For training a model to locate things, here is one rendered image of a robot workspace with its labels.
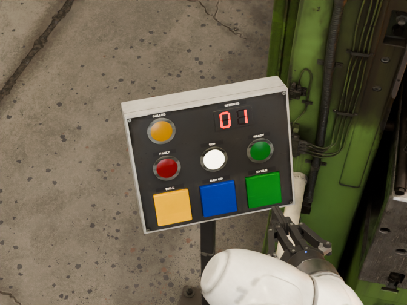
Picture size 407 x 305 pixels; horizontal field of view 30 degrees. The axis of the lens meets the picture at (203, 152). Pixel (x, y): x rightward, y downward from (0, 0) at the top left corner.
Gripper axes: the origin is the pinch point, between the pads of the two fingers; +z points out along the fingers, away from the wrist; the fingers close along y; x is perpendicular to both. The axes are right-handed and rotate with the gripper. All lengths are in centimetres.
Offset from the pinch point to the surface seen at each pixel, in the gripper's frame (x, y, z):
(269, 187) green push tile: 0.7, 1.3, 12.4
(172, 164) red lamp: 10.3, -18.6, 12.8
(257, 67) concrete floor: -29, 35, 164
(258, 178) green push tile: 3.5, -0.9, 12.4
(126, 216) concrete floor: -58, -30, 113
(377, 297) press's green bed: -57, 36, 40
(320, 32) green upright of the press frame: 29.1, 18.1, 24.5
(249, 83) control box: 22.6, 0.5, 19.2
